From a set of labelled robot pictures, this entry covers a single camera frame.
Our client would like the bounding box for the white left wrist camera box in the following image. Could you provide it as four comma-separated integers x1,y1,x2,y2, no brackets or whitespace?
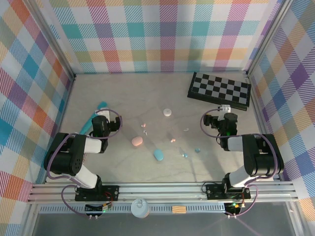
97,108,111,119

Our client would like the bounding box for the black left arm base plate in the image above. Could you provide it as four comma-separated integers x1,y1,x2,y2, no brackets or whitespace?
74,185,121,202

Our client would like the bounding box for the pale round lidded container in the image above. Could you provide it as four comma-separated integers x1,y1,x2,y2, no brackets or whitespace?
130,198,150,218

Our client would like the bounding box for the aluminium frame post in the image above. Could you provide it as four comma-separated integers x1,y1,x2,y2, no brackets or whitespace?
245,0,295,79
31,0,77,83

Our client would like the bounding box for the blue earbud charging case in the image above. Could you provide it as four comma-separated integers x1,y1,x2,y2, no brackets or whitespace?
153,148,164,162

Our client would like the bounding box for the pink earbud charging case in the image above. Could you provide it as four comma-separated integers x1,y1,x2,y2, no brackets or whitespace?
131,136,144,148

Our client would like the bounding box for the aluminium cross rail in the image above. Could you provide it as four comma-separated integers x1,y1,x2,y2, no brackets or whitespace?
26,180,300,205

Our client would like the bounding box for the folded black grey chessboard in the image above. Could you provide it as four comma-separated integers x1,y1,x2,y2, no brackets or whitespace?
187,71,252,113

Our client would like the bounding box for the teal cylindrical wand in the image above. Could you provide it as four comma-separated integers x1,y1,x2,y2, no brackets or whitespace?
80,101,109,136

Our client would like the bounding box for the aluminium side rail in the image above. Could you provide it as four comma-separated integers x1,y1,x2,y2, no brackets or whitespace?
247,73,283,181
45,73,77,184

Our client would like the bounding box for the slotted grey cable duct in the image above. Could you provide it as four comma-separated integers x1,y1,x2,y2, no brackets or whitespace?
39,203,227,214

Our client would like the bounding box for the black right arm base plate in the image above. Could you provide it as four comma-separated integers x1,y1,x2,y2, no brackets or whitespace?
205,183,252,200

